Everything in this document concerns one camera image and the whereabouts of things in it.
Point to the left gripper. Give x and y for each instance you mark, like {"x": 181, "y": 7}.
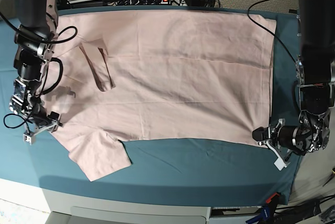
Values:
{"x": 310, "y": 135}

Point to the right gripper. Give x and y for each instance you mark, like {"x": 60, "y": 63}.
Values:
{"x": 27, "y": 105}

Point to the pink T-shirt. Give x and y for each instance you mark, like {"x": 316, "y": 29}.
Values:
{"x": 159, "y": 74}

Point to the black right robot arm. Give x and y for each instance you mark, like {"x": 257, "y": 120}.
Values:
{"x": 36, "y": 38}

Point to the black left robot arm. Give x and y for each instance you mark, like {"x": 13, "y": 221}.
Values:
{"x": 315, "y": 74}

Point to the orange black clamp bottom right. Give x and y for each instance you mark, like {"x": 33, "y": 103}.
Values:
{"x": 273, "y": 197}

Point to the teal table cloth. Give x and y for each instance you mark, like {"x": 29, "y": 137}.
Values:
{"x": 181, "y": 172}

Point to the blue black clamp bottom right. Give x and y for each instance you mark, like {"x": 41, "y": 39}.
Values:
{"x": 266, "y": 215}

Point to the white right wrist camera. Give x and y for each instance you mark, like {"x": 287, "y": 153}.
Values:
{"x": 29, "y": 138}

